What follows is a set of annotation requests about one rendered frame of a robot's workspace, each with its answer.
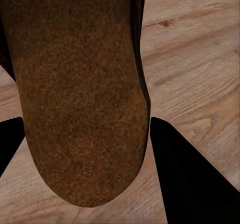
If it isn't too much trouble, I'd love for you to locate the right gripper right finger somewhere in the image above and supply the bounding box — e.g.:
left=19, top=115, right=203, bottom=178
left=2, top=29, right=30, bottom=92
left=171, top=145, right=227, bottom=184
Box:
left=150, top=117, right=240, bottom=224

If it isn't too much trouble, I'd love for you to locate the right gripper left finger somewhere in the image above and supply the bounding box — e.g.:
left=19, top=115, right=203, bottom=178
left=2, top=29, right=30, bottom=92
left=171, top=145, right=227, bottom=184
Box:
left=0, top=117, right=25, bottom=177

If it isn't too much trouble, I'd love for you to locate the sandal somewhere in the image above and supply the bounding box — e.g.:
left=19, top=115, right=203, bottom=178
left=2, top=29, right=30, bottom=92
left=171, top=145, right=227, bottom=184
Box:
left=0, top=0, right=151, bottom=208

